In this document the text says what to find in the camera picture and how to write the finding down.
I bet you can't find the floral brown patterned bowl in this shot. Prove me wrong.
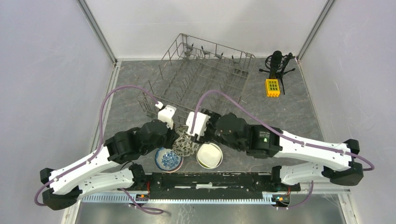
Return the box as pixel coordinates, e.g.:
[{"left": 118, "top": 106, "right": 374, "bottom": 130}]
[{"left": 171, "top": 135, "right": 201, "bottom": 157}]

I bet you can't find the grey wire dish rack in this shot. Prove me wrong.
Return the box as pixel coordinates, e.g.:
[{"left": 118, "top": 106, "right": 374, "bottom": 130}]
[{"left": 144, "top": 33, "right": 256, "bottom": 126}]

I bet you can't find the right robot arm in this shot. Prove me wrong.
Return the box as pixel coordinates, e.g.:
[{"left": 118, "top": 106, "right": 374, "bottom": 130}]
[{"left": 192, "top": 110, "right": 364, "bottom": 190}]

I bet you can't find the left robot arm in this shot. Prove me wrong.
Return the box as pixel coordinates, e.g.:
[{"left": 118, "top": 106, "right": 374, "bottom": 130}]
[{"left": 35, "top": 119, "right": 180, "bottom": 210}]

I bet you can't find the white upper bowl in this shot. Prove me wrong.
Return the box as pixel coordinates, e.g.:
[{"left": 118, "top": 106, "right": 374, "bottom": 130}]
[{"left": 175, "top": 126, "right": 188, "bottom": 136}]

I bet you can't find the blue floral bowl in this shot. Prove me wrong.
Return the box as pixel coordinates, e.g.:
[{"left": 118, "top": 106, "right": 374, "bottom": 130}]
[{"left": 155, "top": 147, "right": 183, "bottom": 173}]

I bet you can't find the green and white bowl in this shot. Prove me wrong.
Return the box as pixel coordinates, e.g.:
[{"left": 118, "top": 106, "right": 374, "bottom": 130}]
[{"left": 197, "top": 143, "right": 223, "bottom": 168}]

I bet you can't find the white outer bowl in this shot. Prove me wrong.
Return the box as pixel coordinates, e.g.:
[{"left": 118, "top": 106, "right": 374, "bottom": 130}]
[{"left": 196, "top": 142, "right": 224, "bottom": 170}]

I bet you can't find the yellow block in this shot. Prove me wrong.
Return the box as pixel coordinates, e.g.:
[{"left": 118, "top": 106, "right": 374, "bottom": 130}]
[{"left": 265, "top": 79, "right": 281, "bottom": 98}]

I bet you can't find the black microphone on tripod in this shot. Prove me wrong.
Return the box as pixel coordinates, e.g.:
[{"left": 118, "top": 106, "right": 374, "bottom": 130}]
[{"left": 259, "top": 50, "right": 296, "bottom": 95}]

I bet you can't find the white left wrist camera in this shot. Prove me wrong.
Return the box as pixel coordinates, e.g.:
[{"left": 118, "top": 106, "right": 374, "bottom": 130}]
[{"left": 155, "top": 101, "right": 177, "bottom": 130}]

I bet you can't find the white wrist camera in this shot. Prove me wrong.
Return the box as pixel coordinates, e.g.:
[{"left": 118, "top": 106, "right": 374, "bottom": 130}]
[
  {"left": 186, "top": 112, "right": 210, "bottom": 137},
  {"left": 155, "top": 101, "right": 177, "bottom": 130}
]

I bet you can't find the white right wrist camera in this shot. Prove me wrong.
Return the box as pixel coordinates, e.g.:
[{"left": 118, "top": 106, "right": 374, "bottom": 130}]
[{"left": 186, "top": 112, "right": 210, "bottom": 137}]

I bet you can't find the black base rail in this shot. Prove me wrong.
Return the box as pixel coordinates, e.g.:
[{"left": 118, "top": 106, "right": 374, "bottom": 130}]
[{"left": 149, "top": 172, "right": 301, "bottom": 200}]

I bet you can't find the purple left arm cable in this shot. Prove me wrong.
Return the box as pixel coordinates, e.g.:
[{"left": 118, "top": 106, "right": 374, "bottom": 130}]
[{"left": 33, "top": 85, "right": 164, "bottom": 216}]

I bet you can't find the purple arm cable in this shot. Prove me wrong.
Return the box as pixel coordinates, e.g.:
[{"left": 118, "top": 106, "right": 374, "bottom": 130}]
[
  {"left": 189, "top": 90, "right": 375, "bottom": 211},
  {"left": 33, "top": 85, "right": 164, "bottom": 216}
]

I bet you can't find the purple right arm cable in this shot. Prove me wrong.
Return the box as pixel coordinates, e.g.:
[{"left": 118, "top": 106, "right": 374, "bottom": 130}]
[{"left": 189, "top": 90, "right": 375, "bottom": 211}]

